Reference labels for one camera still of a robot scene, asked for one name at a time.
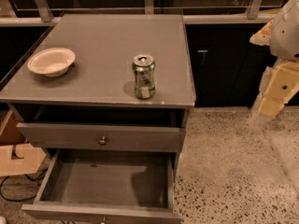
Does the grey drawer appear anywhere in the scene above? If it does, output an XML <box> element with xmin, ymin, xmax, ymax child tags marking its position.
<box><xmin>21</xmin><ymin>149</ymin><xmax>181</xmax><ymax>224</ymax></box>
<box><xmin>17</xmin><ymin>122</ymin><xmax>185</xmax><ymax>152</ymax></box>

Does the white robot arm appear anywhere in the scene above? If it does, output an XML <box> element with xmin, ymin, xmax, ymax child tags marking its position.
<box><xmin>249</xmin><ymin>0</ymin><xmax>299</xmax><ymax>120</ymax></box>

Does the grey drawer cabinet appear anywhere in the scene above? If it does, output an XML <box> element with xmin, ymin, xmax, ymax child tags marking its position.
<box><xmin>0</xmin><ymin>14</ymin><xmax>197</xmax><ymax>179</ymax></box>

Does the grey top drawer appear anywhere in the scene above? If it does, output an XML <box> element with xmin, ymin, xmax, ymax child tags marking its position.
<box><xmin>17</xmin><ymin>122</ymin><xmax>185</xmax><ymax>152</ymax></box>

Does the green soda can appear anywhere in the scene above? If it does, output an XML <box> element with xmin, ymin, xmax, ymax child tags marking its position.
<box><xmin>132</xmin><ymin>53</ymin><xmax>155</xmax><ymax>99</ymax></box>

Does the white paper bowl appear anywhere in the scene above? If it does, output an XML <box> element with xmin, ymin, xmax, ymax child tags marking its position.
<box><xmin>27</xmin><ymin>48</ymin><xmax>76</xmax><ymax>77</ymax></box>

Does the wooden cardboard piece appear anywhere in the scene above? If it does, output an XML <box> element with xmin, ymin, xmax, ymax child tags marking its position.
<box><xmin>0</xmin><ymin>110</ymin><xmax>47</xmax><ymax>177</ymax></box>

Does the black wall cabinet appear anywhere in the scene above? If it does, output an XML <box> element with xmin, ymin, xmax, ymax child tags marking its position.
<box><xmin>186</xmin><ymin>23</ymin><xmax>276</xmax><ymax>107</ymax></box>

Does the metal railing frame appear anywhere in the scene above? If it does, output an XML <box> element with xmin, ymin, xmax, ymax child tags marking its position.
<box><xmin>0</xmin><ymin>0</ymin><xmax>288</xmax><ymax>27</ymax></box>

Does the black floor cable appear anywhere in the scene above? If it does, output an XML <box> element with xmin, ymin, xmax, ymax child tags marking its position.
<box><xmin>0</xmin><ymin>170</ymin><xmax>48</xmax><ymax>203</ymax></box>

